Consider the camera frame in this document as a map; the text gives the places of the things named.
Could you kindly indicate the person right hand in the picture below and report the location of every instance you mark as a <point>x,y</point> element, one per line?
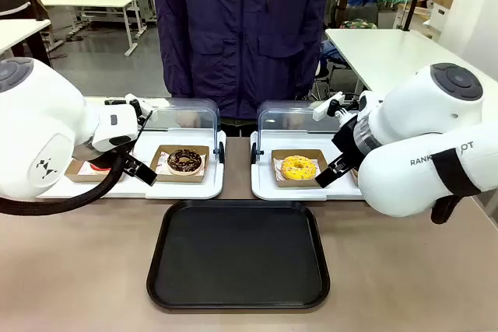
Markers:
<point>186,119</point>

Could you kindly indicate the white display case base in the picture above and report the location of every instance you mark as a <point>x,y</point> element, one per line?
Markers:
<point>268,192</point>
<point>183,190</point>

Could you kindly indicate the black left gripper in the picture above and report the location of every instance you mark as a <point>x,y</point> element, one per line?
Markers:
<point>111,159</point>

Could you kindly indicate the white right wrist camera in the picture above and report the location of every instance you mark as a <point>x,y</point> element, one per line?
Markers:
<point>327,108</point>

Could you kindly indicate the floral patterned cushion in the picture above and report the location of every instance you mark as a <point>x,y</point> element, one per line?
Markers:
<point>360,24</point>

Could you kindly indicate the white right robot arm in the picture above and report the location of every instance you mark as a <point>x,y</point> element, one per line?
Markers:
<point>420,122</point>

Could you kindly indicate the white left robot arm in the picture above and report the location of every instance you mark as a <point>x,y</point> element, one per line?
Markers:
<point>39,122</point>

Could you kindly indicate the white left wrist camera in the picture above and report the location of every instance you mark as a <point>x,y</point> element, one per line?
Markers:
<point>142,106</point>

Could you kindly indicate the purple jacket torso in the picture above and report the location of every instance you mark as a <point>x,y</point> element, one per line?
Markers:
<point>241,36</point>

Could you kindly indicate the black office chair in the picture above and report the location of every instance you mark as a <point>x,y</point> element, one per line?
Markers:
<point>330,63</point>

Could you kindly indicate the person left hand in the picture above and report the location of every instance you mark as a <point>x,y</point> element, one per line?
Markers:
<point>295,119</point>

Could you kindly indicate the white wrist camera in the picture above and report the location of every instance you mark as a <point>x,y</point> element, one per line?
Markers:
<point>142,106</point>
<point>327,108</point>

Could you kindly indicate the chocolate donut with nuts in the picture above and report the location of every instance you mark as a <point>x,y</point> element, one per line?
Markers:
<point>186,161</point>

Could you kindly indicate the black plastic serving tray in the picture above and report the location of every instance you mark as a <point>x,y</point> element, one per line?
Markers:
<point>238,256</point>

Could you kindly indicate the clear display case lid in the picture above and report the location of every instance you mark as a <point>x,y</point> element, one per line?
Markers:
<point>280,108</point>
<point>186,108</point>

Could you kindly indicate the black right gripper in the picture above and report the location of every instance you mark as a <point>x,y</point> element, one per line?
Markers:
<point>346,141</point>

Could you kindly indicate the yellow sprinkled donut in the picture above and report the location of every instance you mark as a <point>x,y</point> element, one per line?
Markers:
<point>298,168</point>

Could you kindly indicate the white storage box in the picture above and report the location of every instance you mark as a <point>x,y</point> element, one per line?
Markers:
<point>435,17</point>

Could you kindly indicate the white workbench with frame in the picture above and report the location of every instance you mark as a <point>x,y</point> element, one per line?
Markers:
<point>85,1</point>

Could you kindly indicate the brown cardboard donut tray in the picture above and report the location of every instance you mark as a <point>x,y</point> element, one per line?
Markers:
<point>278,184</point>
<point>354,176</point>
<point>83,176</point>
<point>179,178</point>

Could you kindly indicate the red glazed donut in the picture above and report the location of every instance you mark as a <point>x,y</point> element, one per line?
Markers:
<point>99,168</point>

